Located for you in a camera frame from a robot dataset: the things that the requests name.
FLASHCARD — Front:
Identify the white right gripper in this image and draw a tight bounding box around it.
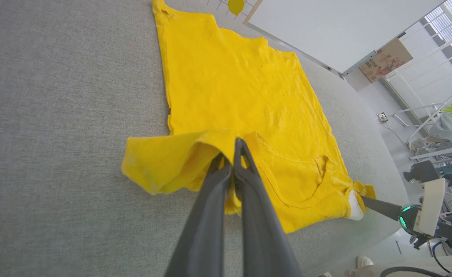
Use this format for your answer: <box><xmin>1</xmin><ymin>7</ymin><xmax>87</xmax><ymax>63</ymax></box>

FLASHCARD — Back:
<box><xmin>360</xmin><ymin>178</ymin><xmax>447</xmax><ymax>237</ymax></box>

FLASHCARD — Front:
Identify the white partition board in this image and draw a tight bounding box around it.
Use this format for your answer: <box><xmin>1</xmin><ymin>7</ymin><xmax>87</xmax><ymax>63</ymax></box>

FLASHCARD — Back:
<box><xmin>244</xmin><ymin>0</ymin><xmax>447</xmax><ymax>74</ymax></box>

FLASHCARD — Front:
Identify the wire grid panel wooden frame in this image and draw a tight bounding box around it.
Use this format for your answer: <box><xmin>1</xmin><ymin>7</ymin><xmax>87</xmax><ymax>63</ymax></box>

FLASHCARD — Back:
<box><xmin>199</xmin><ymin>0</ymin><xmax>263</xmax><ymax>24</ymax></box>

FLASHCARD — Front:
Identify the yellow t-shirt garment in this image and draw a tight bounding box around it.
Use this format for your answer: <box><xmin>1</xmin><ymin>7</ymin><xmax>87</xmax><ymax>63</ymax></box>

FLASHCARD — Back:
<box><xmin>121</xmin><ymin>0</ymin><xmax>377</xmax><ymax>234</ymax></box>

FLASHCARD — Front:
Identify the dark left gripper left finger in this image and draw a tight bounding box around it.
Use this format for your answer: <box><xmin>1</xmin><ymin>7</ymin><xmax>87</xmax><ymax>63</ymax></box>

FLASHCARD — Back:
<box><xmin>164</xmin><ymin>153</ymin><xmax>233</xmax><ymax>277</ymax></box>

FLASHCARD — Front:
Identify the brown cardboard box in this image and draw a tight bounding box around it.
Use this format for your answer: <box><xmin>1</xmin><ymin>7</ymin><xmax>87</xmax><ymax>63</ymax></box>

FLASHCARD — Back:
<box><xmin>359</xmin><ymin>38</ymin><xmax>414</xmax><ymax>83</ymax></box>

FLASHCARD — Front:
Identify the yellow lemon decoration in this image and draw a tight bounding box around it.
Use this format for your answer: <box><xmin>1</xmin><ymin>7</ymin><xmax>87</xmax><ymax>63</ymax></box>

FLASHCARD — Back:
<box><xmin>228</xmin><ymin>0</ymin><xmax>245</xmax><ymax>16</ymax></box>

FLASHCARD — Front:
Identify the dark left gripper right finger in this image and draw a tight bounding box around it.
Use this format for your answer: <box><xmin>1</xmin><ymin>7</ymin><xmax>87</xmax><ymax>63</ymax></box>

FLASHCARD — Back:
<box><xmin>233</xmin><ymin>138</ymin><xmax>303</xmax><ymax>277</ymax></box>

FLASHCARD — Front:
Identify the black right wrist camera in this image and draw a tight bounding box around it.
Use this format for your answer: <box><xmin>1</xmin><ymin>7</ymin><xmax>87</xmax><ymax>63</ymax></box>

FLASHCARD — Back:
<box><xmin>403</xmin><ymin>160</ymin><xmax>452</xmax><ymax>186</ymax></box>

